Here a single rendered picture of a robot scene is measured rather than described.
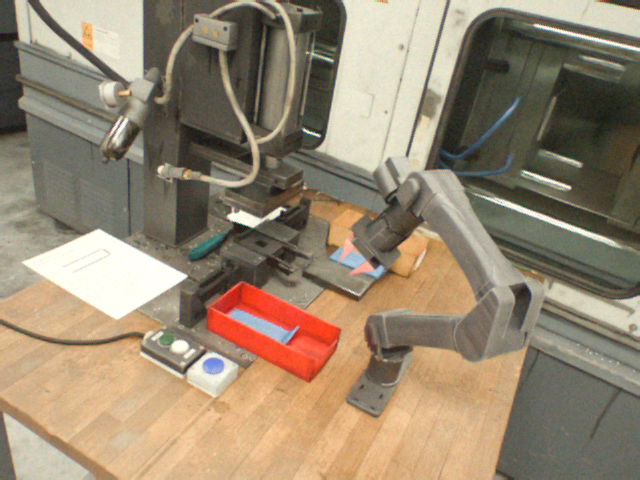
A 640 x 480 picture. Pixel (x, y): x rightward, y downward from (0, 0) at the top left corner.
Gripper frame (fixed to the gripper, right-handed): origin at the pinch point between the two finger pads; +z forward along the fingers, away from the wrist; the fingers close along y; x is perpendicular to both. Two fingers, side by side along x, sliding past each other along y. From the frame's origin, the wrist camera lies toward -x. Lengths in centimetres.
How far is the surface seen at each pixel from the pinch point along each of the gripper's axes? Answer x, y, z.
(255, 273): -2.3, 12.0, 22.9
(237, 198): -1.6, 25.9, 11.5
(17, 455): 19, 23, 141
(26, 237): -64, 119, 197
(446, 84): -69, 19, -16
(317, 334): 1.7, -7.0, 16.8
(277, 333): 5.9, -1.2, 21.3
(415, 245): -46.9, -9.5, 13.1
